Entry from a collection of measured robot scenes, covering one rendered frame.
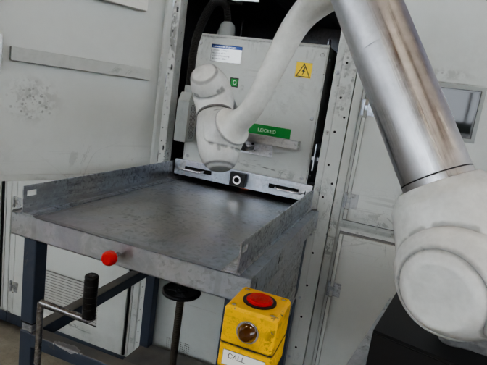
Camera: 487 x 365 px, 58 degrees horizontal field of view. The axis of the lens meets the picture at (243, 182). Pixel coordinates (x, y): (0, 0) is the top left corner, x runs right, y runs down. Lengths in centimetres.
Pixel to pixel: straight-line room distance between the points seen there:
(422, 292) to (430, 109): 25
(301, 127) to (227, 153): 49
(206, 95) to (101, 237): 45
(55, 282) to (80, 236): 108
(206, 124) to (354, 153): 54
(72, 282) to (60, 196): 88
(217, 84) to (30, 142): 66
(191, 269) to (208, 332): 89
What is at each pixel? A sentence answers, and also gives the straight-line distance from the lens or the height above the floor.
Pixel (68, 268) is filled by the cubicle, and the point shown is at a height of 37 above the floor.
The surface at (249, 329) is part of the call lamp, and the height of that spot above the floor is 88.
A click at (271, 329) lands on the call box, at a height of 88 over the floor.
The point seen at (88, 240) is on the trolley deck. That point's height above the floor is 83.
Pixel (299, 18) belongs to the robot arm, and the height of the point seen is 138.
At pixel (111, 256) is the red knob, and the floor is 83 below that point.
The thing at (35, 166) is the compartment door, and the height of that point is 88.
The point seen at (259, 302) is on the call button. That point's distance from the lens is 66.
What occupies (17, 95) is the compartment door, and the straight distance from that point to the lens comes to 152.
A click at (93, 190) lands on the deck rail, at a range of 135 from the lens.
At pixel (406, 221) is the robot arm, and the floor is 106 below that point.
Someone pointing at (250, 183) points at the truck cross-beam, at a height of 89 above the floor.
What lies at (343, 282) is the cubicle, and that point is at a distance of 155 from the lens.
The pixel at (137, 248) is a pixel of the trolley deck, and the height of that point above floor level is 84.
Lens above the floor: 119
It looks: 11 degrees down
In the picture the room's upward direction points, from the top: 8 degrees clockwise
